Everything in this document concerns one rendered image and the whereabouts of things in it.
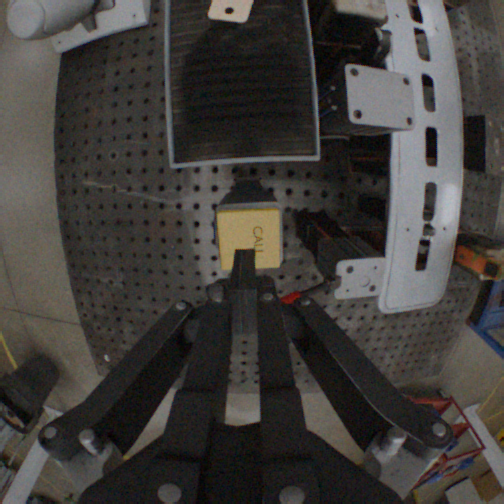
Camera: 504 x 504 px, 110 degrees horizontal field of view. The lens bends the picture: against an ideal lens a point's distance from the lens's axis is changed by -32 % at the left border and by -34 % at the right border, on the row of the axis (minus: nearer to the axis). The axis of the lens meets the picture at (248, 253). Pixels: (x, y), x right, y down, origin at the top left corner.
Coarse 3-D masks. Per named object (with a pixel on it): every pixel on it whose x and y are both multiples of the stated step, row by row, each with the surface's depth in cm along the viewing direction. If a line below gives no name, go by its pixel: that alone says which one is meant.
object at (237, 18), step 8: (216, 0) 17; (224, 0) 17; (232, 0) 17; (240, 0) 17; (248, 0) 17; (216, 8) 17; (224, 8) 17; (232, 8) 17; (240, 8) 17; (248, 8) 17; (216, 16) 18; (224, 16) 18; (232, 16) 18; (240, 16) 18
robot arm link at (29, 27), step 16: (16, 0) 18; (32, 0) 20; (48, 0) 23; (64, 0) 26; (80, 0) 30; (16, 16) 21; (32, 16) 23; (48, 16) 26; (64, 16) 30; (80, 16) 36; (16, 32) 25; (32, 32) 27; (48, 32) 30
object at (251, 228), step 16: (272, 208) 25; (224, 224) 25; (240, 224) 25; (256, 224) 25; (272, 224) 25; (224, 240) 26; (240, 240) 26; (256, 240) 26; (272, 240) 26; (224, 256) 26; (256, 256) 26; (272, 256) 26
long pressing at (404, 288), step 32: (448, 32) 28; (384, 64) 32; (416, 64) 31; (448, 64) 30; (416, 96) 33; (448, 96) 33; (416, 128) 35; (448, 128) 35; (416, 160) 37; (448, 160) 37; (416, 192) 39; (448, 192) 39; (384, 224) 42; (416, 224) 41; (448, 224) 41; (384, 256) 43; (416, 256) 43; (448, 256) 43; (384, 288) 45; (416, 288) 46
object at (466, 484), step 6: (462, 480) 403; (468, 480) 391; (450, 486) 408; (456, 486) 391; (462, 486) 381; (468, 486) 371; (450, 492) 393; (456, 492) 372; (462, 492) 361; (468, 492) 351; (474, 492) 340; (450, 498) 379; (456, 498) 357; (462, 498) 342; (468, 498) 331; (474, 498) 320
